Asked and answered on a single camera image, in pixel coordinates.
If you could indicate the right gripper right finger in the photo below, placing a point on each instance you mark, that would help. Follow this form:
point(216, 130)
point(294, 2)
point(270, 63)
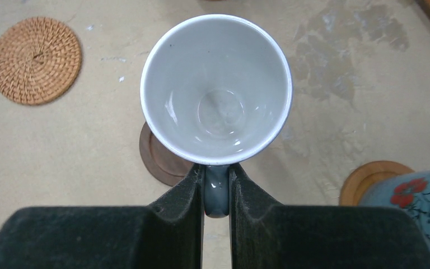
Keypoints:
point(268, 234)

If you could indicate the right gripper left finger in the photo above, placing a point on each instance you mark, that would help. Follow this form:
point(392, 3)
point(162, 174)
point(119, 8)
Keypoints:
point(168, 233)

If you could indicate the dark brown wooden coaster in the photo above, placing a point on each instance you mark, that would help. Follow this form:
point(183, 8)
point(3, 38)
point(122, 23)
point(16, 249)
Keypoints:
point(160, 162)

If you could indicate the small grey white mug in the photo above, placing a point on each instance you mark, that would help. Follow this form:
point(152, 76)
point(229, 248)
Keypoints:
point(216, 90)

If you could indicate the blue mug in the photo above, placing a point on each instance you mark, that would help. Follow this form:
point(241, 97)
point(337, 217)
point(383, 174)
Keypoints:
point(409, 193)

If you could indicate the woven rattan coaster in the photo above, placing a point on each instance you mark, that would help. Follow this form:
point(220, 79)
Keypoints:
point(40, 59)

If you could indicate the smooth wooden coaster right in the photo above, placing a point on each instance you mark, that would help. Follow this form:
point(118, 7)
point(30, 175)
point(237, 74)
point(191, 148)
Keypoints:
point(365, 176)

